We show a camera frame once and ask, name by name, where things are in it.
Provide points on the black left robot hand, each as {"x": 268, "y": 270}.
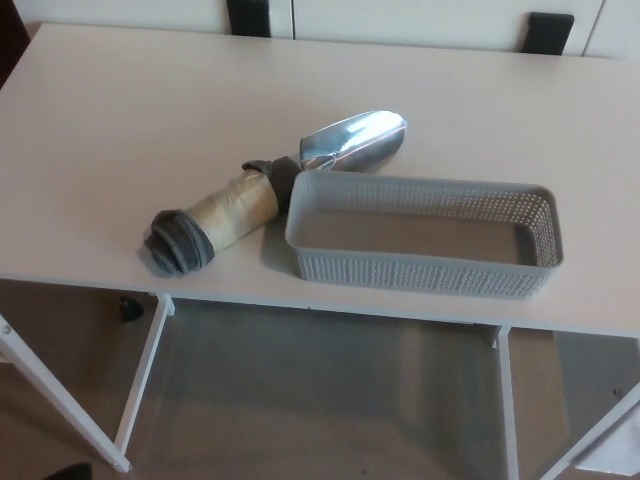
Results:
{"x": 74, "y": 472}

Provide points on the white fabric desk pouch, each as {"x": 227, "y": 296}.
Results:
{"x": 615, "y": 450}

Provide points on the grey perforated plastic basket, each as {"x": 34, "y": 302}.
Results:
{"x": 400, "y": 275}

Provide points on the white cabinet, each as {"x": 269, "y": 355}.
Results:
{"x": 400, "y": 20}

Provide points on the white metal-frame desk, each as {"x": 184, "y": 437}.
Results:
{"x": 142, "y": 370}

